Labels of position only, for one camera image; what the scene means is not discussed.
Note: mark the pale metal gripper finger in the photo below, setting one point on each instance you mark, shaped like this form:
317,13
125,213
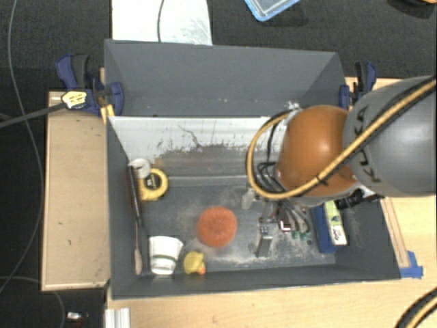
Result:
248,199
263,244

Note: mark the orange round sponge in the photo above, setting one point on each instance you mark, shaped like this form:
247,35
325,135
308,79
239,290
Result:
217,226

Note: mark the blue and white box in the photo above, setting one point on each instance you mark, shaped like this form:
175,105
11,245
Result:
333,227

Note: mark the yellow rubber duck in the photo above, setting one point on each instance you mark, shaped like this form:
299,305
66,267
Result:
193,262

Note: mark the yellow tape measure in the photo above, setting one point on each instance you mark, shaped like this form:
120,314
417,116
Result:
153,184

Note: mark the white cup with green stripes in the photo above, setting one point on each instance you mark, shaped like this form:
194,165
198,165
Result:
164,253

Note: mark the small white cup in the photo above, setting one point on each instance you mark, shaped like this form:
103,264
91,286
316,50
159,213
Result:
140,168

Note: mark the grey metal bin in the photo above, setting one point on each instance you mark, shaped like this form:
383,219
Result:
205,80

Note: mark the pale wood board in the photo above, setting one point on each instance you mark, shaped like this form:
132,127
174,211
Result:
75,200

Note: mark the black cylinder on white bracket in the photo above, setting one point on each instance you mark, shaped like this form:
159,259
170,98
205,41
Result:
351,201

